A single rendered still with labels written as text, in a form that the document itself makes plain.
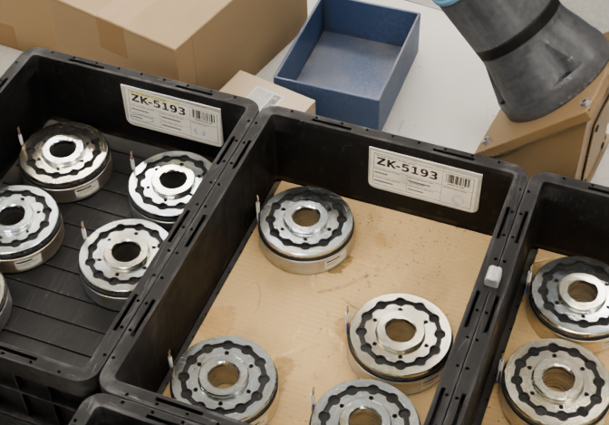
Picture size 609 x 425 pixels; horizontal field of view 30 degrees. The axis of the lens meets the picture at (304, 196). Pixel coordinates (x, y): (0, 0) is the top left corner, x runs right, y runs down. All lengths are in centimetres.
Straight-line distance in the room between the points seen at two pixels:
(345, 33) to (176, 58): 34
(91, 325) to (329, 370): 25
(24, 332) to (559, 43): 69
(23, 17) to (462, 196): 75
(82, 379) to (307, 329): 25
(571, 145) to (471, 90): 30
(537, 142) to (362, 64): 37
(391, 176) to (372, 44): 48
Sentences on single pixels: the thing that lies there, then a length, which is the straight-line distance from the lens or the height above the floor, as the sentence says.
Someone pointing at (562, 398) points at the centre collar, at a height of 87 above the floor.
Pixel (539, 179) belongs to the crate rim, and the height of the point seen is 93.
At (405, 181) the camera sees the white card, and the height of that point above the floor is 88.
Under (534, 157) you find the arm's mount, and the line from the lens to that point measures 140.
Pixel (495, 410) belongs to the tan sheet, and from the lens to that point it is 113.
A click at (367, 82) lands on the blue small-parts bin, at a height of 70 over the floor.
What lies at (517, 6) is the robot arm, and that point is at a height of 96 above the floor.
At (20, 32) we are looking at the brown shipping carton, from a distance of 172.
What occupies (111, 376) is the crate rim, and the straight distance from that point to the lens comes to 103.
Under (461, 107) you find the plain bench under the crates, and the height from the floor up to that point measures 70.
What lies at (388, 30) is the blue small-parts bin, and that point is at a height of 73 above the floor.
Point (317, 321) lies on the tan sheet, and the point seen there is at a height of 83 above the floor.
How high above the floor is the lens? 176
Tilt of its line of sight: 46 degrees down
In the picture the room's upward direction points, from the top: 2 degrees counter-clockwise
